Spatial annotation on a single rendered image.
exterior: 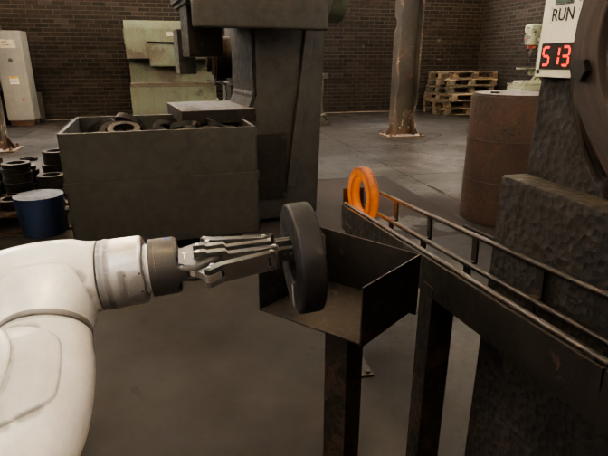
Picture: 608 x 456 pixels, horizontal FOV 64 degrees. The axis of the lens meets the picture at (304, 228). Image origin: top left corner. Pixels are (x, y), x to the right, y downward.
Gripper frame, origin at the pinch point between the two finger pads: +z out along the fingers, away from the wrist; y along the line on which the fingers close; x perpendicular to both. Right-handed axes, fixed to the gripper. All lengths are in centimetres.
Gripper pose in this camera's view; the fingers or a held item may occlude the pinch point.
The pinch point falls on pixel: (299, 246)
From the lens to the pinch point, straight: 67.7
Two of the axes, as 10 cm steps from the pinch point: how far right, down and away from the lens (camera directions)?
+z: 9.7, -1.3, 2.1
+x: -0.6, -9.4, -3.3
